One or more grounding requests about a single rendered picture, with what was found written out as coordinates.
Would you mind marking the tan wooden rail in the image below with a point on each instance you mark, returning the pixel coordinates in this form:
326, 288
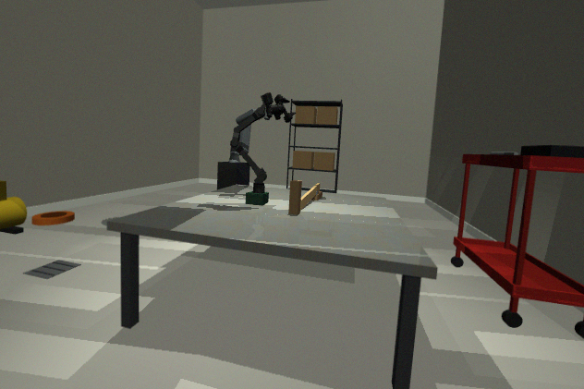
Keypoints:
309, 195

